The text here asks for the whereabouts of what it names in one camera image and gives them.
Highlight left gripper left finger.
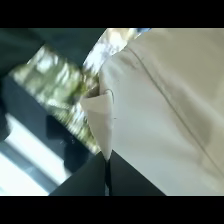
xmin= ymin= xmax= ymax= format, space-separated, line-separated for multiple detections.
xmin=49 ymin=151 xmax=108 ymax=197

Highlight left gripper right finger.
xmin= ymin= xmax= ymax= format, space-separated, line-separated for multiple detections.
xmin=109 ymin=149 xmax=166 ymax=197

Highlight tan trousers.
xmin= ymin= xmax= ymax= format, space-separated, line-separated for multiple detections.
xmin=79 ymin=28 xmax=224 ymax=197

